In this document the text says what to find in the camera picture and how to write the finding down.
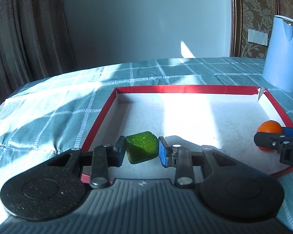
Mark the red shallow cardboard tray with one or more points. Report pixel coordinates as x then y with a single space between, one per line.
226 117

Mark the patterned grey curtain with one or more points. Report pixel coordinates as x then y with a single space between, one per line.
34 43

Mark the teal checked tablecloth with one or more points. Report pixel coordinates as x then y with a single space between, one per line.
48 116

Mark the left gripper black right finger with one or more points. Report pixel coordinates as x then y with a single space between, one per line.
183 160

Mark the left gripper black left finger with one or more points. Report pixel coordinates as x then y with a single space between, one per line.
100 159

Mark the white wall switch panel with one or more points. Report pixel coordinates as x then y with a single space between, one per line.
257 37

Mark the dark wooden door frame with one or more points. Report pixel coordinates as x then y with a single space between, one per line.
236 28

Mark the orange mandarin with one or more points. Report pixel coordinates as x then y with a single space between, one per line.
270 127

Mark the light blue electric kettle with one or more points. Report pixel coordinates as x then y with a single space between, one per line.
278 68

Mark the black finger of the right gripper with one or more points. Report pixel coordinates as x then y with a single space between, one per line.
275 141

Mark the green cucumber chunk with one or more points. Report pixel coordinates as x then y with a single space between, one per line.
142 147

